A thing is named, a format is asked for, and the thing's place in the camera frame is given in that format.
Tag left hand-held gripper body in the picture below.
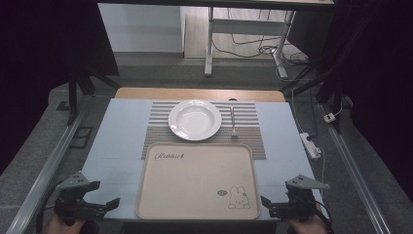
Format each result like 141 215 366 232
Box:
54 171 107 226

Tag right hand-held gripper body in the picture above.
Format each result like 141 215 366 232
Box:
269 174 331 223

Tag person's right hand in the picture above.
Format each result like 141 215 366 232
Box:
286 213 329 234

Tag person's left hand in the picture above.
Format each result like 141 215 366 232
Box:
44 214 88 234

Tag striped woven placemat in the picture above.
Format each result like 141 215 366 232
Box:
140 100 268 161

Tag beige tray with rabbit print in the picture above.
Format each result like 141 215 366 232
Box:
134 141 262 221

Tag silver fork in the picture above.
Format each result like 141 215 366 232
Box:
229 105 240 140

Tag black metal stand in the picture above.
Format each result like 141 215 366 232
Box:
280 62 346 135
65 61 122 127

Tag wooden board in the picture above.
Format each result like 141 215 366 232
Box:
114 86 287 103

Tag white round plate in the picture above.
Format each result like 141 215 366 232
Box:
168 98 223 142

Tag black curtain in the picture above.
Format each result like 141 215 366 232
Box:
286 0 413 203
0 0 121 176

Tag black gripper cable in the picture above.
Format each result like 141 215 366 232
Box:
34 180 66 234
312 198 336 234

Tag white power strip cable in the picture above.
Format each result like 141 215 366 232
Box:
316 146 326 185

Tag aluminium rail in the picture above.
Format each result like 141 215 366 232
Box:
5 97 90 234
319 102 393 234

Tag black rectangular floor frame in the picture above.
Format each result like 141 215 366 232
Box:
68 126 94 150

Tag black floor cables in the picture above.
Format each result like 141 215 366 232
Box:
210 8 315 82

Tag white desk frame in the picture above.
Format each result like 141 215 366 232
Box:
204 6 297 80

